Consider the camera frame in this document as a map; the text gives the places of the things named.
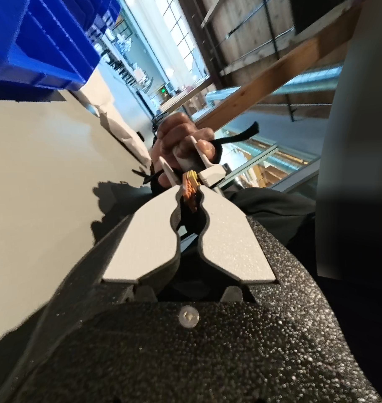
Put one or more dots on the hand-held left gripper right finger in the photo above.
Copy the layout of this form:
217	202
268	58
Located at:
235	245

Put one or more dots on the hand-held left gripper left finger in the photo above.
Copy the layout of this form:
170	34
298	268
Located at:
143	239

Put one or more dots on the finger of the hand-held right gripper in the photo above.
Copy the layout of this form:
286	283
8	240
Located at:
169	171
213	176

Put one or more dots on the orange and yellow brick assembly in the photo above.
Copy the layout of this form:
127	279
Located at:
190	189

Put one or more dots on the person's right forearm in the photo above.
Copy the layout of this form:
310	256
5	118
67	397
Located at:
272	211

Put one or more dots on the person's right hand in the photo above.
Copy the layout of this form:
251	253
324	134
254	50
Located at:
175	132

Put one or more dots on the wooden beam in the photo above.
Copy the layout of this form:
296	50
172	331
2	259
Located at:
288	63

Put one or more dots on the stack of blue bins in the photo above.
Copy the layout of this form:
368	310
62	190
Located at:
106	12

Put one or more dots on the blue plastic bin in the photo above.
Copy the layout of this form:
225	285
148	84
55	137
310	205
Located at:
37	47

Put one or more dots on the large metal air duct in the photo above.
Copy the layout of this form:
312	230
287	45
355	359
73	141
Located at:
304	82

